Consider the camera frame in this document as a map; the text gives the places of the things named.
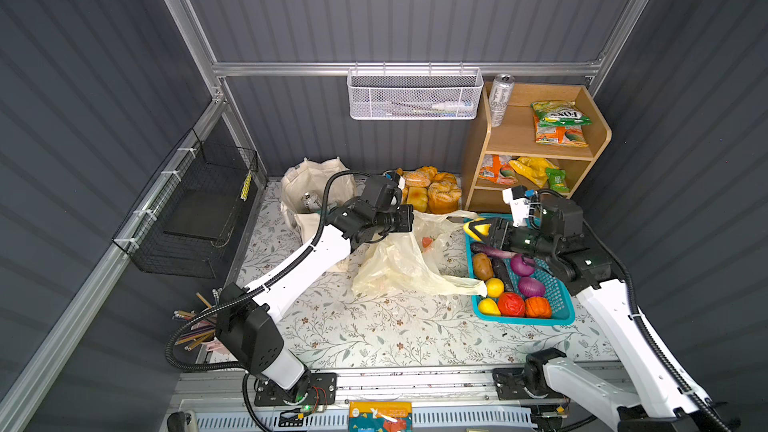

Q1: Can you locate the teal plastic basket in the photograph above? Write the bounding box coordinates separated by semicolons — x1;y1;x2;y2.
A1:
465;232;575;327

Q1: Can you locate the white wire wall basket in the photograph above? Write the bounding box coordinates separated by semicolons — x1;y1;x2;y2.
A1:
346;66;484;121

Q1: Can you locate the yellow lemon bottom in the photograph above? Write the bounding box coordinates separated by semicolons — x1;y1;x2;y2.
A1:
477;298;501;317

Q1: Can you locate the purple onion lower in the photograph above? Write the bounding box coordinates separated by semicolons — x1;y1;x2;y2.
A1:
518;276;546;298

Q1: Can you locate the orange snack bag top shelf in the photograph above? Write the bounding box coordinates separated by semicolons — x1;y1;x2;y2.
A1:
534;124;588;148

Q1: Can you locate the wooden shelf unit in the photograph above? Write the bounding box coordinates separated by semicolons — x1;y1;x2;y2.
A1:
460;83;612;213

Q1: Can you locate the green chips bag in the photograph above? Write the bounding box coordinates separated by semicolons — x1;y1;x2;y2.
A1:
531;100;592;127

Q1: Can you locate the brown potato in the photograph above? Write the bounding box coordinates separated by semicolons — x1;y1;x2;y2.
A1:
472;253;495;281

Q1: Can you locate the orange pumpkin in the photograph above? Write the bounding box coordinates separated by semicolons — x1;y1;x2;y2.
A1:
525;297;553;319

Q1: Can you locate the white tube in basket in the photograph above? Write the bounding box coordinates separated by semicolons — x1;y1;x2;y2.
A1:
389;100;475;116

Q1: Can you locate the colourful box at front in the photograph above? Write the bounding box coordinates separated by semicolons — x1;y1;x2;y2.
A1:
347;401;413;432

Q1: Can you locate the beige canvas tote bag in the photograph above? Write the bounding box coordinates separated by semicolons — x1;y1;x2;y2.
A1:
280;157;357;273

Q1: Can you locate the yellow snack bag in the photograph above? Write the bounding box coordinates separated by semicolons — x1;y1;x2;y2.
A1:
508;157;559;188

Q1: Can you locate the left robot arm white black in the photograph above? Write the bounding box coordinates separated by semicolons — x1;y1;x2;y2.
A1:
164;170;414;403

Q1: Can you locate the orange snack bag shelf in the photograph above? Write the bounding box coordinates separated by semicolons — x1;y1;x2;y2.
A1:
534;124;588;148
478;154;518;186

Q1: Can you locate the black wire wall basket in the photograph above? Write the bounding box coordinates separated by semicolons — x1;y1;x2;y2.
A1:
113;131;263;280

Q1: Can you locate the yellow lemon left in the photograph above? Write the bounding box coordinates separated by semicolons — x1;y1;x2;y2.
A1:
485;278;505;299

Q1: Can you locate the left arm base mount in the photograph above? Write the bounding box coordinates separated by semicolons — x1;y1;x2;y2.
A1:
253;371;338;408

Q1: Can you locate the silver can front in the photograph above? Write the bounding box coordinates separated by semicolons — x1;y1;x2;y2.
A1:
301;192;322;213

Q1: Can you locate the purple eggplant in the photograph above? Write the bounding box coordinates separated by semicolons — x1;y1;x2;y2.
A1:
470;242;516;259

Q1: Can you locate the yellow lemon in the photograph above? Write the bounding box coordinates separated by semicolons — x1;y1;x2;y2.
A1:
477;298;501;317
485;278;505;299

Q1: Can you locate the cream plastic grocery bag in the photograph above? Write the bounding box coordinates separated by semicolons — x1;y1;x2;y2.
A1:
352;210;487;297

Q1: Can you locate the purple onion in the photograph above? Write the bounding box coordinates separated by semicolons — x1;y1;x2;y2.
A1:
518;276;546;298
510;254;536;277

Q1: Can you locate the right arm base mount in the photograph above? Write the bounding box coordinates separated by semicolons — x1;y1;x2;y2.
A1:
491;348;567;401

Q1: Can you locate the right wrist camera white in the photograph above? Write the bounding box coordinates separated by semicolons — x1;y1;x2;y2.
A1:
502;186;536;227

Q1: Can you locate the silver can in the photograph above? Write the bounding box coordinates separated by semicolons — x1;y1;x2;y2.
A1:
301;192;322;213
489;73;515;128

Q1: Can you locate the purple onion upper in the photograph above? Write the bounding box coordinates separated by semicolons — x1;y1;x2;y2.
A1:
510;254;536;277

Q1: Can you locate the bread rolls tray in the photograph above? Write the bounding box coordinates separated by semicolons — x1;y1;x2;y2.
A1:
396;166;462;215

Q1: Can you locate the red tomato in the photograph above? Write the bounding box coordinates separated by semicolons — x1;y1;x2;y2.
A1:
496;292;526;317

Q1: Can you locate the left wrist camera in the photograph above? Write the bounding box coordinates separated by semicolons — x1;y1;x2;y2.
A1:
384;171;406;190

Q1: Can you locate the pencils cup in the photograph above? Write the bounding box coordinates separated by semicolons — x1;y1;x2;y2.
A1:
172;288;222;352

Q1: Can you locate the dark eggplant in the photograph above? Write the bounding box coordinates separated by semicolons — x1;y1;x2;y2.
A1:
491;257;515;293

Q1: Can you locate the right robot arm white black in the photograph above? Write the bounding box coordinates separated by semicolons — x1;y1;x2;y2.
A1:
464;189;740;431

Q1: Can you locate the orange snack bag lower shelf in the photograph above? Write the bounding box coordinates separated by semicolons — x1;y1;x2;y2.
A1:
478;154;518;186

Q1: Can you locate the silver can rear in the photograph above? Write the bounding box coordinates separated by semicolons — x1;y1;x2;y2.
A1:
489;73;515;128

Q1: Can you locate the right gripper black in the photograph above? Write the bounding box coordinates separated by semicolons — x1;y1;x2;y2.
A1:
468;217;552;262

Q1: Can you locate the small green snack packet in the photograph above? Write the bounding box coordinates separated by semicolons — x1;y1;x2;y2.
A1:
545;168;570;194

